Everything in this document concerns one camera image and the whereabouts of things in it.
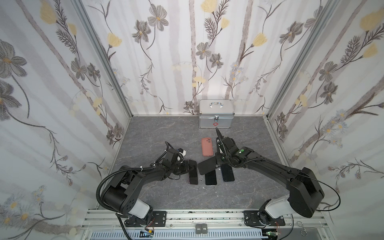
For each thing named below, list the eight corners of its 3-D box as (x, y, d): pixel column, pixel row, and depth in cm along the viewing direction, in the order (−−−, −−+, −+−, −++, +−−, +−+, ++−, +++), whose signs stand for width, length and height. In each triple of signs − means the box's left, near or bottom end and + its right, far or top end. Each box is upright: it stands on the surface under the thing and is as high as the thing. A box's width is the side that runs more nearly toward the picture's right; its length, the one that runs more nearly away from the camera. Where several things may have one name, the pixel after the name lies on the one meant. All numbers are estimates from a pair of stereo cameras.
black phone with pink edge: (205, 184, 87) (205, 183, 85) (204, 171, 92) (205, 170, 91) (216, 184, 87) (216, 183, 85) (215, 171, 92) (215, 170, 91)
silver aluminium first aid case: (199, 129, 115) (200, 114, 102) (198, 112, 127) (199, 96, 114) (231, 129, 115) (236, 114, 103) (228, 112, 127) (232, 97, 115)
